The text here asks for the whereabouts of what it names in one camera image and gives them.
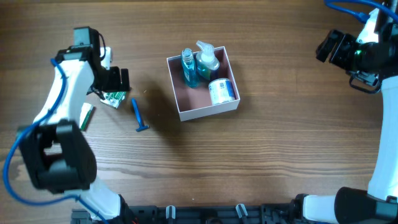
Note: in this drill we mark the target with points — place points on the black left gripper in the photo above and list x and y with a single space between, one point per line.
115 79

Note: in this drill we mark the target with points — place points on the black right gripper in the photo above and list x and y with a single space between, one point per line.
339 49

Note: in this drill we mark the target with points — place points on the green white packet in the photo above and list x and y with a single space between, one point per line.
113 99

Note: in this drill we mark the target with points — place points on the blue disposable razor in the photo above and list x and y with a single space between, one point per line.
137 113

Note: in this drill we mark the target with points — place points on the teal liquid bottle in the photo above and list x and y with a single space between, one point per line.
189 68

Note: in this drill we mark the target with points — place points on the white cardboard box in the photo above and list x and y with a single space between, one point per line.
196 102

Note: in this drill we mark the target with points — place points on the clear spray bottle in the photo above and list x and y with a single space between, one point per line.
207 63

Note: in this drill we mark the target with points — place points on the white lidded jar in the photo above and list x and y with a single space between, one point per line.
221 91

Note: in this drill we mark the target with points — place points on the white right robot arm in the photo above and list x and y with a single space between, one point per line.
355 144

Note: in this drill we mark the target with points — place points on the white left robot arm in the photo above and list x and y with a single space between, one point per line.
55 152

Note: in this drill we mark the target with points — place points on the black mounting rail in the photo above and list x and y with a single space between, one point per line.
261 214

